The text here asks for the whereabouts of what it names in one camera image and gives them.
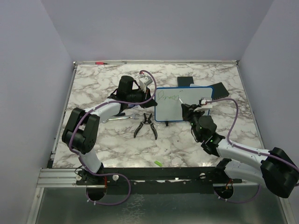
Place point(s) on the black network switch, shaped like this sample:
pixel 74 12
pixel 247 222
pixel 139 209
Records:
pixel 219 91

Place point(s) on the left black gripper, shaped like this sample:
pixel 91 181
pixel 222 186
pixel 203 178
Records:
pixel 152 102

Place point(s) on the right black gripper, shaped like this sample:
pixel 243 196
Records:
pixel 188 111

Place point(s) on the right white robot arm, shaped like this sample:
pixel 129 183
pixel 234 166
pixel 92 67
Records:
pixel 270 168

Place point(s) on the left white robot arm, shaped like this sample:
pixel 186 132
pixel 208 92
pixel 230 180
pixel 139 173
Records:
pixel 81 130

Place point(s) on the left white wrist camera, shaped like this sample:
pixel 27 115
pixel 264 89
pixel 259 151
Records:
pixel 144 81

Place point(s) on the grey small box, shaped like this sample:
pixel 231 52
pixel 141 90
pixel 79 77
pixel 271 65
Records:
pixel 197 86

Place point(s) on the silver open end wrench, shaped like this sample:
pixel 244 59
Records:
pixel 131 116

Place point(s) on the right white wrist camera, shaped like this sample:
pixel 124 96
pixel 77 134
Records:
pixel 204 105

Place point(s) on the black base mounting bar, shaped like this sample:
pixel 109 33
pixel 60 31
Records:
pixel 155 180

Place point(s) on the red marker on rail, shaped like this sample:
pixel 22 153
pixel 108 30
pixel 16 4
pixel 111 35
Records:
pixel 101 63

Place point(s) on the black flat box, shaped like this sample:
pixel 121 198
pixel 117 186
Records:
pixel 184 81

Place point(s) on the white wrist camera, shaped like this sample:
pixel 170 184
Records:
pixel 144 81
pixel 204 105

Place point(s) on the blue framed whiteboard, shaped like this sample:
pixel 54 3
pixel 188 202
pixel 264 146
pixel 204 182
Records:
pixel 168 105

